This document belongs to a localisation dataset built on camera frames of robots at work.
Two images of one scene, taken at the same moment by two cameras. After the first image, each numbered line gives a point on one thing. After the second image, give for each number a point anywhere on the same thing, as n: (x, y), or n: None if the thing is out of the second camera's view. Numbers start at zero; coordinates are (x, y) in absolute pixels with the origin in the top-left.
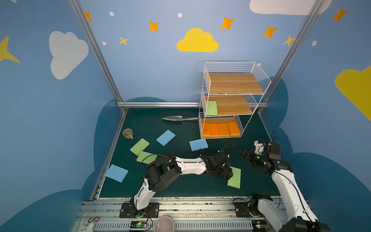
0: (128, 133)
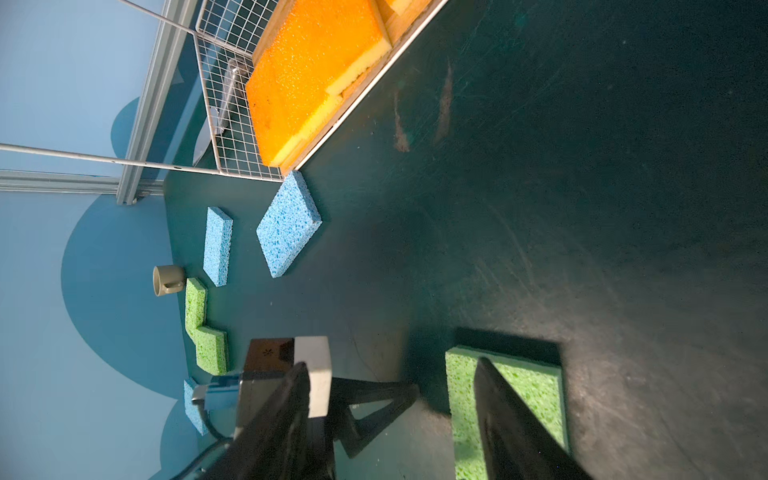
0: (167, 279)
